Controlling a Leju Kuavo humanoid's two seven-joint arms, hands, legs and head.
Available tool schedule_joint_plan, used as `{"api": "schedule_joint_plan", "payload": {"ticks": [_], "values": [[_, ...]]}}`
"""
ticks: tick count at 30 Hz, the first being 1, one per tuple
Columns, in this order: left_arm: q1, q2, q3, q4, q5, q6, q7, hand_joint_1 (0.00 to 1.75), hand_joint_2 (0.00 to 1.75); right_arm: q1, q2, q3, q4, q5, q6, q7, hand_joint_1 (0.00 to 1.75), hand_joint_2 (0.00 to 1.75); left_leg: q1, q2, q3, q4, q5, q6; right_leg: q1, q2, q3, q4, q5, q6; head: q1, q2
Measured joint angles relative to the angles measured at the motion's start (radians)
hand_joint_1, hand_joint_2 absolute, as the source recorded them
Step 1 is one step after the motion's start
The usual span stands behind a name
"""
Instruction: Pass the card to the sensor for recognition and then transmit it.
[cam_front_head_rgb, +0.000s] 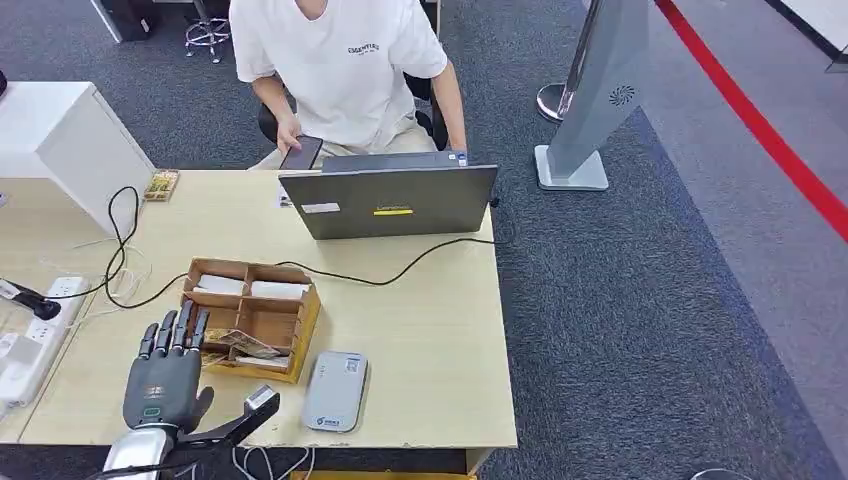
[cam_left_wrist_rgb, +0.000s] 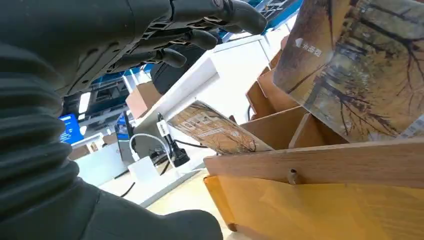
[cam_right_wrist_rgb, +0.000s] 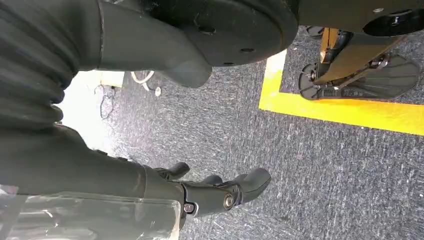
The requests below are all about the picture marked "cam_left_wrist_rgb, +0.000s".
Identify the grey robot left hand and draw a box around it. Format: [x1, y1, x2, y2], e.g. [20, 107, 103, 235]
[0, 0, 268, 240]

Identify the brown cardboard box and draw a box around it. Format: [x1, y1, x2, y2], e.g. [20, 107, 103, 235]
[125, 81, 164, 120]

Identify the blue screen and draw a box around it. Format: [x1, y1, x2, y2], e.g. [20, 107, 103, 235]
[58, 113, 85, 146]

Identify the black chair back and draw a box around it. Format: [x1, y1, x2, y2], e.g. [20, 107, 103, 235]
[149, 43, 208, 96]

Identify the ribbed grey left arm sleeve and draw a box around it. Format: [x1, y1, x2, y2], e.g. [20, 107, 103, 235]
[0, 41, 82, 222]

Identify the black upright device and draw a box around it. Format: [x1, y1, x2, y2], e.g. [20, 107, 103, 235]
[114, 110, 136, 164]

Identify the white charger block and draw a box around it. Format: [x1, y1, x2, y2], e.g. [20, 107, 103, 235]
[127, 155, 161, 184]

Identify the white counter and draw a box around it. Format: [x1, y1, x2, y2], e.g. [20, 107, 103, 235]
[132, 33, 286, 161]

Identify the tree print card with label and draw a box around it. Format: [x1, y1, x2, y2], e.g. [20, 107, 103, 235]
[167, 100, 275, 157]

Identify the wooden card box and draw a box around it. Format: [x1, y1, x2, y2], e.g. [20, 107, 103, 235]
[203, 34, 424, 240]

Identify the large tree print card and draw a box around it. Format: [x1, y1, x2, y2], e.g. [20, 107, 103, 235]
[273, 0, 424, 144]

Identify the white charger cable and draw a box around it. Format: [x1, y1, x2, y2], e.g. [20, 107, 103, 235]
[128, 133, 175, 169]

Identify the black plug cable with tag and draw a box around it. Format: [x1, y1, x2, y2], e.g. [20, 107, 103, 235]
[156, 112, 210, 169]

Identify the thin black cable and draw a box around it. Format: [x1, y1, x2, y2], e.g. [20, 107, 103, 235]
[119, 181, 137, 199]

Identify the blue metal frame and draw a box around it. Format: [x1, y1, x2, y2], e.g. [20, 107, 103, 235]
[245, 0, 304, 36]

